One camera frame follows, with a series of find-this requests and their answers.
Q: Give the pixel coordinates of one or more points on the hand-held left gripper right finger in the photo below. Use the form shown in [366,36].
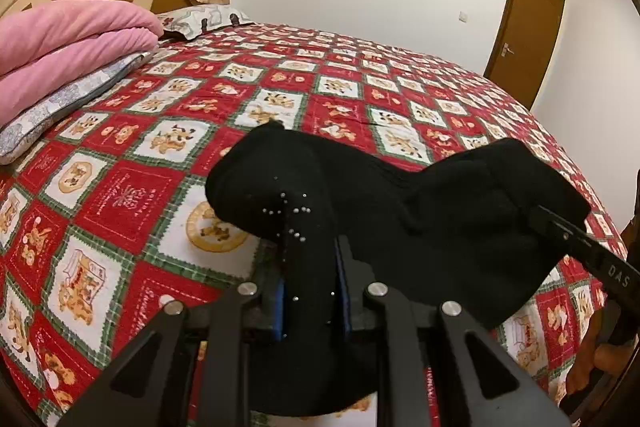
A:
[344,302]

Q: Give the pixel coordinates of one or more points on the red checked printed blanket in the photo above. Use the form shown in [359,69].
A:
[150,187]

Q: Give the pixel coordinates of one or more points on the brown wooden door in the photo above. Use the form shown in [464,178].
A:
[525,32]

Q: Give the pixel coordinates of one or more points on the white wall switch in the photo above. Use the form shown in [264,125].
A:
[464,17]

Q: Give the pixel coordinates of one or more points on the person's right hand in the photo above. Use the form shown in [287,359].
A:
[607,354]

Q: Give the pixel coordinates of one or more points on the pink folded blanket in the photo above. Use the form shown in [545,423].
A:
[60,42]

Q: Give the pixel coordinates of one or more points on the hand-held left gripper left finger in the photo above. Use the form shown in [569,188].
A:
[280,307]

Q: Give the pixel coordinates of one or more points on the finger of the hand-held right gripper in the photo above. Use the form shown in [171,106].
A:
[555,227]

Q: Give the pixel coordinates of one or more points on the black pants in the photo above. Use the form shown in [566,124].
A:
[400,207]

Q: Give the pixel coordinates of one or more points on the grey floral pillow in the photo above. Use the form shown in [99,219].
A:
[60,102]

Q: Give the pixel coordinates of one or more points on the grey patterned pillow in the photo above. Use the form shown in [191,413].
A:
[200,19]

